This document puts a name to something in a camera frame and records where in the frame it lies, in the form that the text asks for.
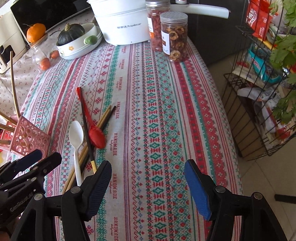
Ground wooden chopstick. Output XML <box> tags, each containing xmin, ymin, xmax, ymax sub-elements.
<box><xmin>64</xmin><ymin>108</ymin><xmax>113</xmax><ymax>193</ymax></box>
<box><xmin>0</xmin><ymin>123</ymin><xmax>15</xmax><ymax>132</ymax></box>
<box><xmin>61</xmin><ymin>105</ymin><xmax>112</xmax><ymax>194</ymax></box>
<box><xmin>0</xmin><ymin>111</ymin><xmax>18</xmax><ymax>126</ymax></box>

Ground black chopstick gold tip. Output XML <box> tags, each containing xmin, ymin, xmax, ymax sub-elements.
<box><xmin>77</xmin><ymin>87</ymin><xmax>97</xmax><ymax>174</ymax></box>
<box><xmin>67</xmin><ymin>111</ymin><xmax>117</xmax><ymax>189</ymax></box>

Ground pink plastic utensil basket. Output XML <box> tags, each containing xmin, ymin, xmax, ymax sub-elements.
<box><xmin>1</xmin><ymin>115</ymin><xmax>51</xmax><ymax>159</ymax></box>

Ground white plastic spoon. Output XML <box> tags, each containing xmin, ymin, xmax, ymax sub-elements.
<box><xmin>69</xmin><ymin>120</ymin><xmax>84</xmax><ymax>186</ymax></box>

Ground red plastic spoon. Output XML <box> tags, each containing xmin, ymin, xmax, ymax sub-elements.
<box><xmin>76</xmin><ymin>87</ymin><xmax>105</xmax><ymax>149</ymax></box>

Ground floral white cloth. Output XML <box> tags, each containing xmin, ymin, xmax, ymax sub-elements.
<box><xmin>1</xmin><ymin>9</ymin><xmax>94</xmax><ymax>116</ymax></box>

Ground patterned striped tablecloth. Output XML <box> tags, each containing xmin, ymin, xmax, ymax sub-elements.
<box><xmin>21</xmin><ymin>42</ymin><xmax>242</xmax><ymax>240</ymax></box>

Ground long wooden stick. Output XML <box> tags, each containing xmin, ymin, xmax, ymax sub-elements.
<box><xmin>10</xmin><ymin>51</ymin><xmax>21</xmax><ymax>120</ymax></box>

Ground glass jar wooden lid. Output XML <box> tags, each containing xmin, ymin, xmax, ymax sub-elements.
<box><xmin>31</xmin><ymin>33</ymin><xmax>61</xmax><ymax>72</ymax></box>

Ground white air fryer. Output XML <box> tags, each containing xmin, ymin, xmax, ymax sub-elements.
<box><xmin>0</xmin><ymin>11</ymin><xmax>27</xmax><ymax>74</ymax></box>

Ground orange tangerine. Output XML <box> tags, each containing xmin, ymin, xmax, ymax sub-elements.
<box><xmin>26</xmin><ymin>23</ymin><xmax>46</xmax><ymax>43</ymax></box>

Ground dark green pumpkin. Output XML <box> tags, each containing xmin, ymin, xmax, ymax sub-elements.
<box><xmin>57</xmin><ymin>24</ymin><xmax>85</xmax><ymax>46</ymax></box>

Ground black microwave oven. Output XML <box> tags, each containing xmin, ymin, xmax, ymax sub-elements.
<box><xmin>11</xmin><ymin>0</ymin><xmax>90</xmax><ymax>38</ymax></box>

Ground grey refrigerator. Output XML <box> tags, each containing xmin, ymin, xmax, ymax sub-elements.
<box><xmin>169</xmin><ymin>0</ymin><xmax>253</xmax><ymax>67</ymax></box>

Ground green leafy vegetables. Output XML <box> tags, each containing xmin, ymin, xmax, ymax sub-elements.
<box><xmin>270</xmin><ymin>1</ymin><xmax>295</xmax><ymax>124</ymax></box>

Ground white electric cooker pot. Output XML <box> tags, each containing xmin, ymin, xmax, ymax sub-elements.
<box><xmin>88</xmin><ymin>0</ymin><xmax>150</xmax><ymax>46</ymax></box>

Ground jar of dried apple rings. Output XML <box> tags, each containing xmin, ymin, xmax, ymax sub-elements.
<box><xmin>160</xmin><ymin>11</ymin><xmax>188</xmax><ymax>62</ymax></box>

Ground jar of red dried fruit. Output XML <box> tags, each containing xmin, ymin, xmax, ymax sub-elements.
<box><xmin>145</xmin><ymin>0</ymin><xmax>170</xmax><ymax>52</ymax></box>

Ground black wire rack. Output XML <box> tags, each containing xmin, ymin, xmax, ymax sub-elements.
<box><xmin>222</xmin><ymin>1</ymin><xmax>295</xmax><ymax>160</ymax></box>

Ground white ceramic bowl green handle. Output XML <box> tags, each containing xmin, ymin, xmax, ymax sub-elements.
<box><xmin>56</xmin><ymin>23</ymin><xmax>103</xmax><ymax>60</ymax></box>

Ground white pan handle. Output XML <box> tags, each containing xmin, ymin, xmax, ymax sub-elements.
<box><xmin>170</xmin><ymin>4</ymin><xmax>230</xmax><ymax>19</ymax></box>

